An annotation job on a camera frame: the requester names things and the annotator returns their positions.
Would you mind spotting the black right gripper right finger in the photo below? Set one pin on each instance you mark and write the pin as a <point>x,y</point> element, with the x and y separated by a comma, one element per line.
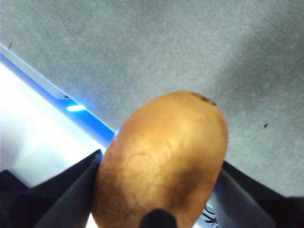
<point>261,209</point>

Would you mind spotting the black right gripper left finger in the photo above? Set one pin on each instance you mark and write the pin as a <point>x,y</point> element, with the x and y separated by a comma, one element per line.
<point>54,202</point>

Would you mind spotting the brown potato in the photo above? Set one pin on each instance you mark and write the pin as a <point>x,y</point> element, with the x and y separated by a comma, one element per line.
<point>161,166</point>

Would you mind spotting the white board with blue edge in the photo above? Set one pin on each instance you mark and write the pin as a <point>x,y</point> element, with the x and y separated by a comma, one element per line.
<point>35,128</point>

